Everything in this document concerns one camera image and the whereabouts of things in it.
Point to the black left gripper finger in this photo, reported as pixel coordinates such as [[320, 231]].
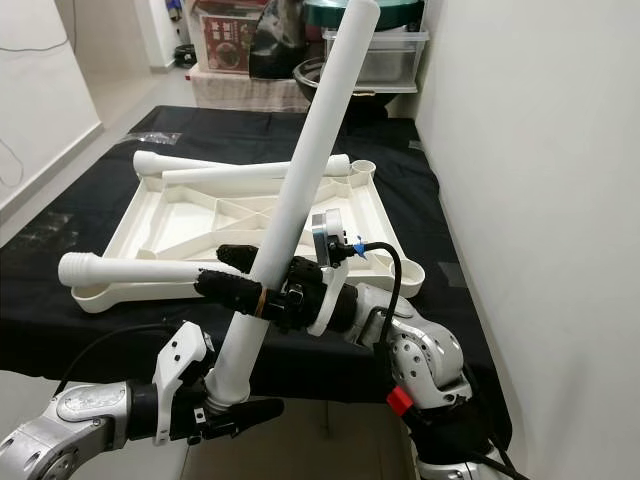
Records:
[[255, 413]]

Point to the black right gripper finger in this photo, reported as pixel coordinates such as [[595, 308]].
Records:
[[235, 257], [230, 290]]

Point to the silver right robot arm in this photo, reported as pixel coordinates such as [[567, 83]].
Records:
[[435, 360]]

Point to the tan rubber band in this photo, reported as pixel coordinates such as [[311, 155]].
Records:
[[264, 300]]

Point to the white plastic table top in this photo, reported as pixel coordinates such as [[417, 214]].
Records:
[[200, 215]]

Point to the black tablecloth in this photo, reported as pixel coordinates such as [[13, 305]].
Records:
[[120, 330]]

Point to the clear tape strip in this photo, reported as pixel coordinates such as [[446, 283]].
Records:
[[153, 138]]

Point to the beige patterned bench cloth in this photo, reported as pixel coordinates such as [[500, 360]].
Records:
[[245, 92]]

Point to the cross-shaped clear tape piece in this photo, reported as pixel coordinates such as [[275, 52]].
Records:
[[68, 232]]

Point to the black wok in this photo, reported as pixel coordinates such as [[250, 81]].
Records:
[[315, 95]]

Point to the black round floor object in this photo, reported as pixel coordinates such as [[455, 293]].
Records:
[[186, 57]]

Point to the black bag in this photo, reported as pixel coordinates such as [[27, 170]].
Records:
[[278, 45]]

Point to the storage box with orange lid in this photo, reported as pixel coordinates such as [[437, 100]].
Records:
[[225, 40]]

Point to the clear plastic storage box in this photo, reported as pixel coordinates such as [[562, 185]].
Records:
[[390, 58]]

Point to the green pot lid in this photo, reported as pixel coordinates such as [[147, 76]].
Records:
[[400, 12]]

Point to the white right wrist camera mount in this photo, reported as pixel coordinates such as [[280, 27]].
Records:
[[325, 300]]

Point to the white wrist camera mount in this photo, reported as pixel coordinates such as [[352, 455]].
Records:
[[182, 365], [325, 300]]

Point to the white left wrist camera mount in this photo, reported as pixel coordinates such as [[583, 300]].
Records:
[[182, 365]]

